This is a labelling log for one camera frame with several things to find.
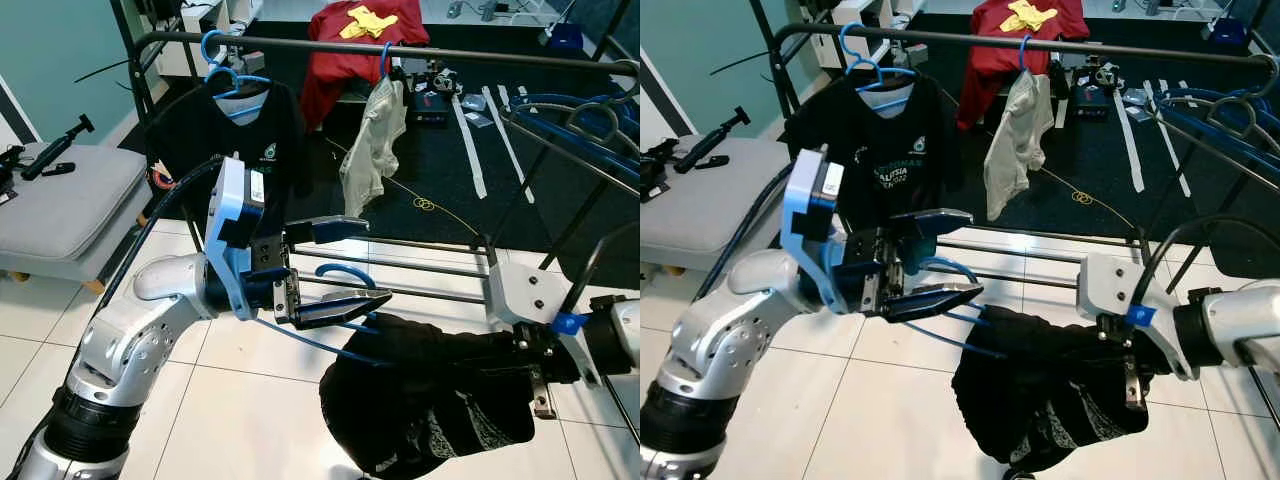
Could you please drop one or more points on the black camera device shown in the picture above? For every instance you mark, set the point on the black camera device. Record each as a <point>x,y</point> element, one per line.
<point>652,170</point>
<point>8,165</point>

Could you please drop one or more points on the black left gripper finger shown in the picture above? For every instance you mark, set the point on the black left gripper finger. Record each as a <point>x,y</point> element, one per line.
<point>330,230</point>
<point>340,308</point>
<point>935,300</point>
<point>940,222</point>

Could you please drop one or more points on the beige grey garment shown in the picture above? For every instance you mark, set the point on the beige grey garment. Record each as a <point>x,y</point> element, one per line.
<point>372,150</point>
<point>1015,145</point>

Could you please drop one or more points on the long white strip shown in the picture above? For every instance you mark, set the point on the long white strip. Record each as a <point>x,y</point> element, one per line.
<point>1172,135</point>
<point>468,145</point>
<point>1128,140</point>
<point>505,140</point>

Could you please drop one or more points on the blue box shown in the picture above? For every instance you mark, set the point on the blue box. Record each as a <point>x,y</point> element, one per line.
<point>1227,33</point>
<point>565,38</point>

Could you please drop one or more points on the grey cushioned ottoman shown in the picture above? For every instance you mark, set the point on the grey cushioned ottoman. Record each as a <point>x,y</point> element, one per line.
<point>700,215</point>
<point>60,215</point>

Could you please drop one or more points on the black metal clothes rack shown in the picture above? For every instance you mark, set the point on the black metal clothes rack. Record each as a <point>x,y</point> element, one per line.
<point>950,40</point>
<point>300,45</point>

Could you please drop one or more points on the black box device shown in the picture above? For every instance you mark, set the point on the black box device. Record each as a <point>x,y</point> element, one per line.
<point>432,105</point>
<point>1090,100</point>

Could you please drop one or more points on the black logo t-shirt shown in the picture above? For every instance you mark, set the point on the black logo t-shirt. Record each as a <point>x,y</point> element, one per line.
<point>200,140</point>
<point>900,150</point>

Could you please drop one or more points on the white cabinet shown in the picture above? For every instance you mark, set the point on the white cabinet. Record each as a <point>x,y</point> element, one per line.
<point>880,15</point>
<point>200,20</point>

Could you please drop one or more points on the black printed garment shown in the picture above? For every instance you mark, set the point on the black printed garment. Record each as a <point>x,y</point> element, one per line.
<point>1040,390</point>
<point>430,390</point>

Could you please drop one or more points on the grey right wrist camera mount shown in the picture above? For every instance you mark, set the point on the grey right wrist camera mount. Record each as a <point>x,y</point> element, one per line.
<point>525,295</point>
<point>1115,285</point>

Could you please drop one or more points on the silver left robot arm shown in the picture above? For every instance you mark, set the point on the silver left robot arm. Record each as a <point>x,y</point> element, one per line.
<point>720,340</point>
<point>130,340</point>

